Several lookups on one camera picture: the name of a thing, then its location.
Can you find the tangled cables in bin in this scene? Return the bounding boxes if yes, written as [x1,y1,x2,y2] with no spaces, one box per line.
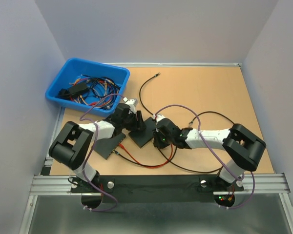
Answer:
[58,74,124,109]

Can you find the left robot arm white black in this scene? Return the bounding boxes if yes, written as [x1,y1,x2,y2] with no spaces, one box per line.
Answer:
[48,103,146,192]

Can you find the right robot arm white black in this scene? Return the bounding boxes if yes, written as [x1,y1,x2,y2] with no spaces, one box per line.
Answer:
[155,117,266,190]

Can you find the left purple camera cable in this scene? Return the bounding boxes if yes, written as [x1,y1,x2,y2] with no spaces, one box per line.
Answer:
[80,94,119,212]

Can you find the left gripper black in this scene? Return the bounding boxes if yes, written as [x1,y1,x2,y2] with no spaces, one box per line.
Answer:
[122,111,147,132]

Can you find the blue plastic bin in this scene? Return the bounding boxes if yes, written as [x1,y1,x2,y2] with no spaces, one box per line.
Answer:
[45,58,130,112]

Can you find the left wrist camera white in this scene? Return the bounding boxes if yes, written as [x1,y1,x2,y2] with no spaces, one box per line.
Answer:
[123,97,138,107]

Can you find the black base mat strip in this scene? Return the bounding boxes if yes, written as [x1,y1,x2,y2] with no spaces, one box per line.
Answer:
[70,174,245,204]

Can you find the red ethernet cable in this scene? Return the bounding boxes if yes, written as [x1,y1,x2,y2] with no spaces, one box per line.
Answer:
[119,143,174,169]

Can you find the aluminium frame rail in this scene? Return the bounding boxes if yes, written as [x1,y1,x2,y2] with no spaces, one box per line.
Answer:
[19,104,293,234]

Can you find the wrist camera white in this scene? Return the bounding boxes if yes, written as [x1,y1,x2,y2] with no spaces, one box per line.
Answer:
[152,114,165,123]
[123,97,138,107]

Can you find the black network switch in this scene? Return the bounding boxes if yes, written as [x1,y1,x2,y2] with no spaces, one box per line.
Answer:
[128,117,156,148]
[94,133,126,160]

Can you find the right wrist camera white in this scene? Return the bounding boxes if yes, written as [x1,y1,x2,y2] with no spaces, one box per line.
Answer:
[152,114,165,123]

